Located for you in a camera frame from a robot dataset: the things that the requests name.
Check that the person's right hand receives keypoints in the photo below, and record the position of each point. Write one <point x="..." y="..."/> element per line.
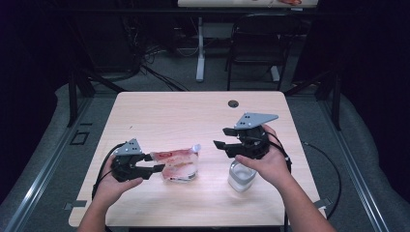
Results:
<point x="274" y="167"/>

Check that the pink and white spouted pouch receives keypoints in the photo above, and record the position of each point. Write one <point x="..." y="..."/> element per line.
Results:
<point x="180" y="170"/>

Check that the black metal stand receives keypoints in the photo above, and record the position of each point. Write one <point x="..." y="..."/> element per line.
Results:
<point x="73" y="96"/>
<point x="336" y="103"/>

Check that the person's left hand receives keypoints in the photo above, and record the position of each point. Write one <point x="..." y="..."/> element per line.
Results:
<point x="109" y="190"/>

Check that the grey tape strip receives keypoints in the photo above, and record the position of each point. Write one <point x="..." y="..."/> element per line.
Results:
<point x="324" y="203"/>
<point x="77" y="204"/>

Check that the black floor socket frame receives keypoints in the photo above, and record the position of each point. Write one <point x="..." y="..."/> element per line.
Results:
<point x="71" y="141"/>

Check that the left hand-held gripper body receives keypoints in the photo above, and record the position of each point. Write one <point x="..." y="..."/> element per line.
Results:
<point x="127" y="170"/>

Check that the black folding chair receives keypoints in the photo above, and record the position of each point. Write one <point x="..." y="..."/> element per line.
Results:
<point x="264" y="24"/>

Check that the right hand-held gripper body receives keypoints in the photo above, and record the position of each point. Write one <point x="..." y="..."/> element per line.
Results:
<point x="253" y="146"/>

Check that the orange object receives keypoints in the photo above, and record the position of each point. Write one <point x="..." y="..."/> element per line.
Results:
<point x="290" y="1"/>

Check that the metal floor rail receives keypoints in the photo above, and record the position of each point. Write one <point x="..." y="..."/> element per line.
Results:
<point x="30" y="193"/>
<point x="362" y="195"/>

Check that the black table grommet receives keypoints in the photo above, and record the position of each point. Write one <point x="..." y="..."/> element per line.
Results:
<point x="233" y="103"/>

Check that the light table with white legs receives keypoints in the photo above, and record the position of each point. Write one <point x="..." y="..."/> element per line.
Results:
<point x="200" y="48"/>

